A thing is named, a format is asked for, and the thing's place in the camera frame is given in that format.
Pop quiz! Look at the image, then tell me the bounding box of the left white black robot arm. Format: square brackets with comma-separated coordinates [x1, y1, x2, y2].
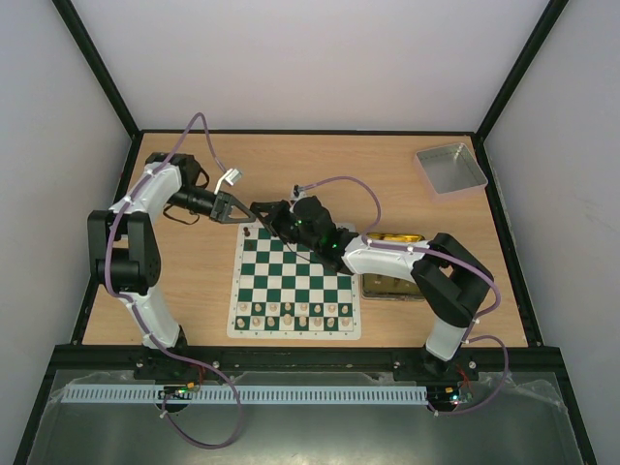
[87, 152, 256, 350]

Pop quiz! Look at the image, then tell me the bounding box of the gold tin with dark pieces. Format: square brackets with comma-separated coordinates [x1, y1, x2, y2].
[361, 232, 425, 301]

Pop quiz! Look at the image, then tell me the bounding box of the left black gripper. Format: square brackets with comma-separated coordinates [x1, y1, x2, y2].
[167, 185, 254, 224]

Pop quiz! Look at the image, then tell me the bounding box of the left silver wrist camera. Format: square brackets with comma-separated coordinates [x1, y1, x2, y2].
[214, 168, 243, 194]

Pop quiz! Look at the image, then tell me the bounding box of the black mounting rail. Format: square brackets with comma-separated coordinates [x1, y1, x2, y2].
[46, 345, 564, 385]

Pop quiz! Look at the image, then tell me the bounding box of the silver tin lid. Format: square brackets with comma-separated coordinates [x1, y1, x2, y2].
[414, 142, 488, 200]

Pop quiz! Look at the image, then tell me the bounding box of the grey slotted cable duct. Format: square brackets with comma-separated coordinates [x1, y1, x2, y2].
[61, 384, 427, 406]

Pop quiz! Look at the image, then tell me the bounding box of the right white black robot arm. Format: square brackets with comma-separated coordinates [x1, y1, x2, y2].
[250, 196, 501, 380]

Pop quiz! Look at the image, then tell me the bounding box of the green white chess board mat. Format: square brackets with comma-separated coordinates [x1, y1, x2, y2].
[227, 222, 362, 341]

